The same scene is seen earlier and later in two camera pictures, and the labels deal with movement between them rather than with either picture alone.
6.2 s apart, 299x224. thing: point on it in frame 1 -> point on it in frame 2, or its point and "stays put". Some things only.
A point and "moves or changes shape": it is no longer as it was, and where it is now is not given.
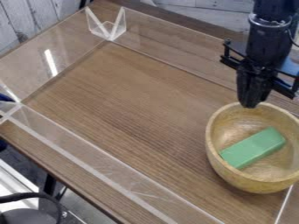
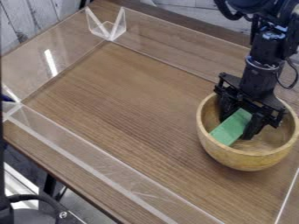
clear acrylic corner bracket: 107,30 stays put
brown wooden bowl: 252,147 moves or changes shape
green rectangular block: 248,150 -> 229,129
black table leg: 51,185 stays put
